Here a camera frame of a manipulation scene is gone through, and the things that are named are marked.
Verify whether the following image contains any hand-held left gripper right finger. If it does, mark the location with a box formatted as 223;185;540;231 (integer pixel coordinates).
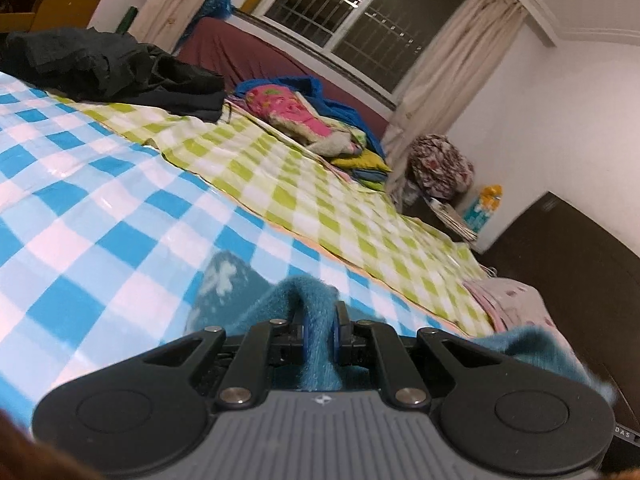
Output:
332;302;501;409

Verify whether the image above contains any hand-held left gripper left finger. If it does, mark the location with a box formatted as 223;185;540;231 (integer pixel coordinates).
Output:
142;317;307;409

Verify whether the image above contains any teal knitted sweater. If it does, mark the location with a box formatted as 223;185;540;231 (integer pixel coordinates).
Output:
185;252;618;401

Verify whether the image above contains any green checked plastic sheet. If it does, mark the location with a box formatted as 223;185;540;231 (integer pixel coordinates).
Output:
47;92;496;338

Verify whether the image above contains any stack of papers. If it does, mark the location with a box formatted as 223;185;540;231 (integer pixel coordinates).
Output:
425;197;478;243

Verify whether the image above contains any dark wooden headboard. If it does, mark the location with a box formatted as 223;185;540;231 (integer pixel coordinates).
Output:
480;192;640;431

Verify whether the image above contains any spotted pink pillow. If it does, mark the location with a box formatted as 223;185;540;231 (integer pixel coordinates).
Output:
462;277;556;333

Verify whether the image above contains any yellow folded cloth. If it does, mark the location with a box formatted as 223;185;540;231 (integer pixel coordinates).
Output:
330;147;393;181

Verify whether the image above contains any floral cloth bundle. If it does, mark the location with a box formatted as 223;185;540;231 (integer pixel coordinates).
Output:
407;134;476;198

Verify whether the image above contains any pink floral quilt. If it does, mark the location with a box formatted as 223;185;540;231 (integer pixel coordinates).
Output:
245;85;361;156

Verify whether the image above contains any blue checked plastic sheet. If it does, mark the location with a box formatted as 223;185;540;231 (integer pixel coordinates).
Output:
0;71;498;441

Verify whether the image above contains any cream curtain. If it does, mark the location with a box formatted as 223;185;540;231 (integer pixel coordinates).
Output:
132;0;241;53
382;0;526;206

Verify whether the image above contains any barred window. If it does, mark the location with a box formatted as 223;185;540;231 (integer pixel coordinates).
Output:
262;0;476;96

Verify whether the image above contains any black jacket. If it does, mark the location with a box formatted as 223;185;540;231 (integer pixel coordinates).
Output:
0;27;226;123

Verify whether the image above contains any blue mesh bag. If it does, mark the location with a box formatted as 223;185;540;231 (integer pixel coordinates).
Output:
187;0;233;41

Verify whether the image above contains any wooden side cabinet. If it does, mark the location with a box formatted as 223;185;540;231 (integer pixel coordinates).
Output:
0;0;108;36

